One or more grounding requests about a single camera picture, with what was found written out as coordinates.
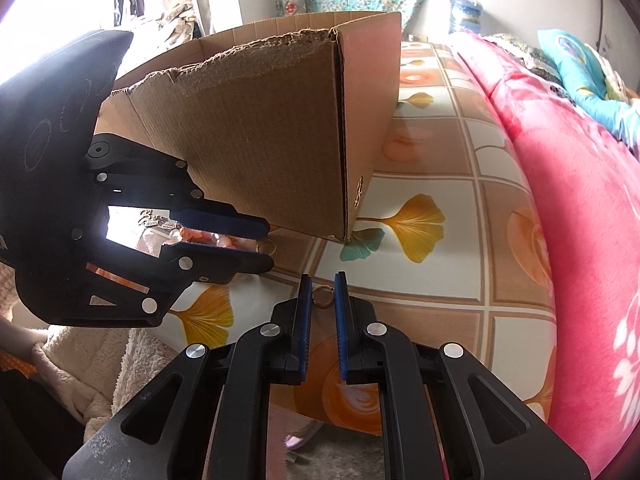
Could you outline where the pink slipper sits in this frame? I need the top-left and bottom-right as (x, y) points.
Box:
(282, 420), (326, 451)

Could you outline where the grey lace-edged cloth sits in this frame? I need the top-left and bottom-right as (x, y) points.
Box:
(485, 34), (566, 91)

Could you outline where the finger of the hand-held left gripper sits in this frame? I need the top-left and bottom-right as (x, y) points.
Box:
(15, 232), (275, 328)
(85, 132), (271, 241)

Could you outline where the person's left forearm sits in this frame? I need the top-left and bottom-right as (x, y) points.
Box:
(0, 317), (42, 377)

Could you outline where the pink orange bead bracelet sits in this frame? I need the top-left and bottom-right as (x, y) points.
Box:
(170, 226), (256, 252)

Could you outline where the leaf patterned tablecloth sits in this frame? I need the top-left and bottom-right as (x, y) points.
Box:
(135, 40), (558, 436)

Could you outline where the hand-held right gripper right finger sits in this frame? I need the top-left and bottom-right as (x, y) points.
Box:
(334, 271), (586, 480)

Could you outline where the pile of clothes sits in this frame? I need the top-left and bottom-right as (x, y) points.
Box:
(160, 0), (201, 41)

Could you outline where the brown cardboard box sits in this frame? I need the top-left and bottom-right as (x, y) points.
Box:
(97, 11), (403, 243)

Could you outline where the blue floral quilt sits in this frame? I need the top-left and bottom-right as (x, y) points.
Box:
(537, 29), (640, 156)

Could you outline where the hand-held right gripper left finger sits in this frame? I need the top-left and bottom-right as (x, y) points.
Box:
(62, 274), (313, 480)

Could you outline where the pink floral blanket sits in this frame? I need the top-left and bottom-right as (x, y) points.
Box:
(450, 32), (640, 480)

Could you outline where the blue water jug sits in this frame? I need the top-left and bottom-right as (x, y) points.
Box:
(449, 0), (485, 36)

